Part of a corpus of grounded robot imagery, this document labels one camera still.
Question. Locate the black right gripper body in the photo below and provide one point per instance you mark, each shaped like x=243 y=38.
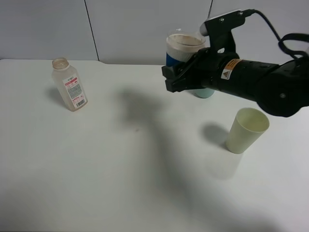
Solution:
x=226 y=72

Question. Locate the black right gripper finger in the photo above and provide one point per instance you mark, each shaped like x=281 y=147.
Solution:
x=181 y=86
x=181 y=67

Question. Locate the clear cup with blue sleeve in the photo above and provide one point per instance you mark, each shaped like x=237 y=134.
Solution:
x=181 y=46

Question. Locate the clear plastic drink bottle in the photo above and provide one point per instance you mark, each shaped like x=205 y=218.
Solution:
x=68 y=83

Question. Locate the teal plastic cup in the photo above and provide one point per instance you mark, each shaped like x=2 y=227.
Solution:
x=203 y=93

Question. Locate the pale green plastic cup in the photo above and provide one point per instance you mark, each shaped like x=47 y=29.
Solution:
x=249 y=124

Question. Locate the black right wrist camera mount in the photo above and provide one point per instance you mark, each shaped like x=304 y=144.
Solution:
x=219 y=30

